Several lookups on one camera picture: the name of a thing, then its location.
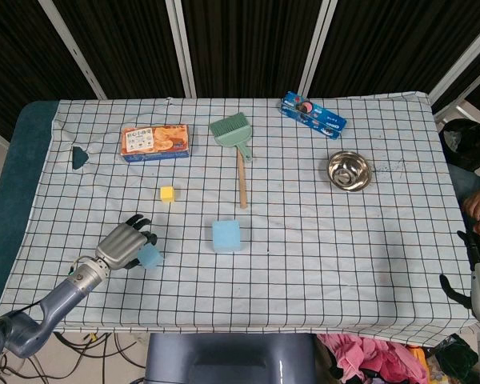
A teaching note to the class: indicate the person's bare hand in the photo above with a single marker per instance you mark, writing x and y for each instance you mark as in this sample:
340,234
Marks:
478,204

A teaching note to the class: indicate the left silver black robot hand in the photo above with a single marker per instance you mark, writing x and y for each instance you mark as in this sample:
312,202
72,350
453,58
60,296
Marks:
120,244

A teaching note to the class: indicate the medium blue foam cube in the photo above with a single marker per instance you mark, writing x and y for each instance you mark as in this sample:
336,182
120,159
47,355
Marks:
151,258

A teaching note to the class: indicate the small yellow foam cube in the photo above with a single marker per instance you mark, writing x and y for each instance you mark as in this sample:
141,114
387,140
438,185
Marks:
167,194

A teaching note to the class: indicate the large blue foam cube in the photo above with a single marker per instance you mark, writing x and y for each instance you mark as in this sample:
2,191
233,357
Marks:
226,236

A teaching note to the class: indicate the left blue grey robot arm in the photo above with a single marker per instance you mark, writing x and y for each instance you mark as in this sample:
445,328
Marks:
56,300

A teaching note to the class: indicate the black bag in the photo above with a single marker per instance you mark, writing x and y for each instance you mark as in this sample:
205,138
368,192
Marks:
458,360
468,144

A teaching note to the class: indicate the orange blue cracker box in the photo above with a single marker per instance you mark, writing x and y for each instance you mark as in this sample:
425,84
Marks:
156,142

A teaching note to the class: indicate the stainless steel bowl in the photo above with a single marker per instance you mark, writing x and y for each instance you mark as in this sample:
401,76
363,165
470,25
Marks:
349,172

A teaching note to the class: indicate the pink cloth pile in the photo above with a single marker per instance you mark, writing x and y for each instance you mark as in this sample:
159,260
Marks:
356,356

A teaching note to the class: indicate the blue grey robot torso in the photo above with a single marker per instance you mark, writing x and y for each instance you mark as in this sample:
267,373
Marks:
232,360

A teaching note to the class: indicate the white black checkered tablecloth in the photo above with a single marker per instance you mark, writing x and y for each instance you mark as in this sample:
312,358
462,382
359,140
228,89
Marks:
304,240

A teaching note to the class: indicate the blue Oreo cookie box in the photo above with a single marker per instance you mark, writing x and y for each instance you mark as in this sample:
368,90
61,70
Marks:
312,114

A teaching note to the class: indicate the white partition post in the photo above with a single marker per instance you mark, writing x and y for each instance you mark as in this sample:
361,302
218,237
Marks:
462,56
182,48
74,52
318,52

